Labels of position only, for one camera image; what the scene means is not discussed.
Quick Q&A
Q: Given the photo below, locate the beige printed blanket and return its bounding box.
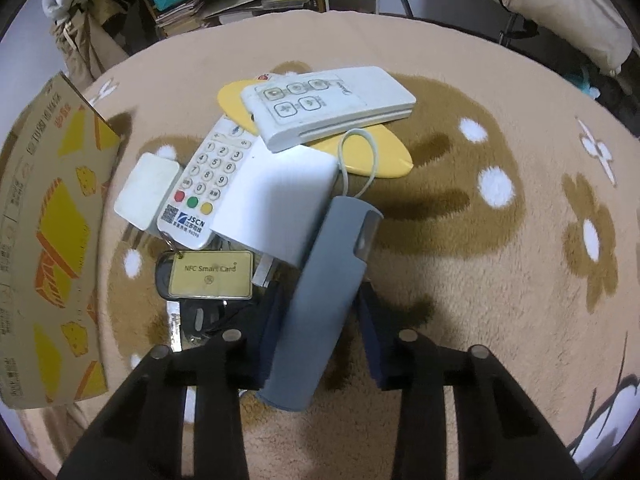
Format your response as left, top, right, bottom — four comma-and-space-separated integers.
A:
0, 10, 640, 480

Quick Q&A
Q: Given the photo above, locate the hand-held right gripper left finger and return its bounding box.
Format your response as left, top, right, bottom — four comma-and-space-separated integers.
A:
55, 280, 288, 480

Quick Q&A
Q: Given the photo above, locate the black car key fob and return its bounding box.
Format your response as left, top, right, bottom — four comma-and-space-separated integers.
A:
180, 299, 251, 346

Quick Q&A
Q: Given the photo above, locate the white rectangular box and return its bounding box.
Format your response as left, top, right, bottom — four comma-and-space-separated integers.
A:
212, 140, 341, 270

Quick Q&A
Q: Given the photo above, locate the beige coat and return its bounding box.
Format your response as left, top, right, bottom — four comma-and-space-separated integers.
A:
42, 0, 131, 81

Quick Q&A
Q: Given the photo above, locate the cardboard box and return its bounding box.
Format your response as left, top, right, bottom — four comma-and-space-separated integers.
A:
0, 72, 123, 410

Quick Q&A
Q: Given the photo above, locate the yellow oval plate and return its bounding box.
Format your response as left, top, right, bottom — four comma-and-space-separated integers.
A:
217, 79, 414, 180

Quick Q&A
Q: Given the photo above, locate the stack of books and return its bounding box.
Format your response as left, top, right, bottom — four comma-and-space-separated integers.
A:
154, 0, 313, 36

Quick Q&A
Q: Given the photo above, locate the small white square box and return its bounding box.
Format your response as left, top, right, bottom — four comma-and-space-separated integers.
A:
114, 153, 183, 233

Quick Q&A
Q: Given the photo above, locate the gold card tag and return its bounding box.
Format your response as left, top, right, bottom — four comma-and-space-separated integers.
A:
167, 249, 253, 301

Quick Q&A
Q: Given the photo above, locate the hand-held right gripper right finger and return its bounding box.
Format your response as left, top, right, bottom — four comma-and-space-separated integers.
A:
355, 282, 586, 480

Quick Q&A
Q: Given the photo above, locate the white five-button remote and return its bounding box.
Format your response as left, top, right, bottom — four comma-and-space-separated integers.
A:
241, 66, 417, 153

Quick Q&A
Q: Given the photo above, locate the white keypad remote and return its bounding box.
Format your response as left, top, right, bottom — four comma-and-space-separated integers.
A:
157, 116, 258, 251

